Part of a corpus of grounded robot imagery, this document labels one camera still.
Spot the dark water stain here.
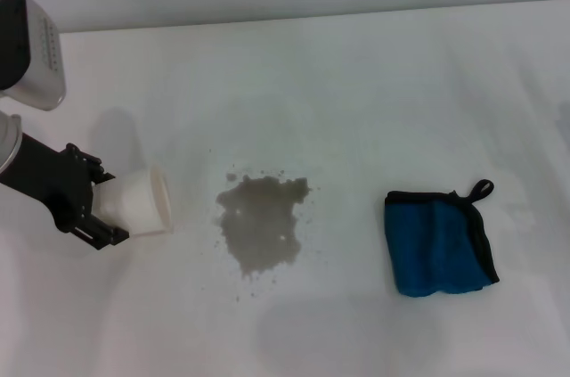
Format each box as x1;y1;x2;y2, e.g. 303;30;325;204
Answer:
208;166;324;302

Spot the blue rag with black trim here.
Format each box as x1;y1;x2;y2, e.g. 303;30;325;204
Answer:
384;178;501;299

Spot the white paper cup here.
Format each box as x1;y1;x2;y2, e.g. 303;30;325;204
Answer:
92;165;173;238

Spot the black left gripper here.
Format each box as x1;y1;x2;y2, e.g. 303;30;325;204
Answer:
0;132;131;252

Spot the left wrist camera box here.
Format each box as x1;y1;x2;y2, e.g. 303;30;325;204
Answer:
0;0;68;112

